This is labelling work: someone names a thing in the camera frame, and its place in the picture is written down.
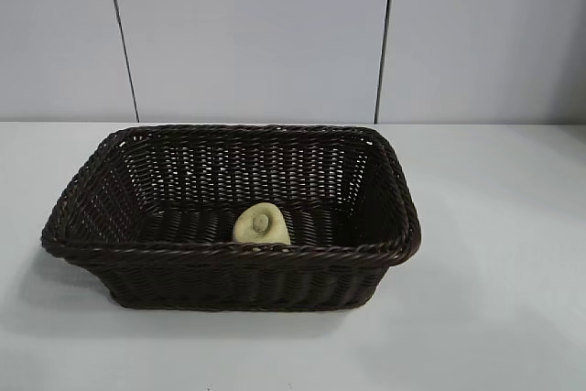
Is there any pale yellow pear-shaped fruit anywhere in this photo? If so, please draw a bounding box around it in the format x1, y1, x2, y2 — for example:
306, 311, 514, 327
233, 204, 292, 246

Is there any dark brown wicker basket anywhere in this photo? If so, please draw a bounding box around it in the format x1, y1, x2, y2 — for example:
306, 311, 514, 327
39, 123, 422, 312

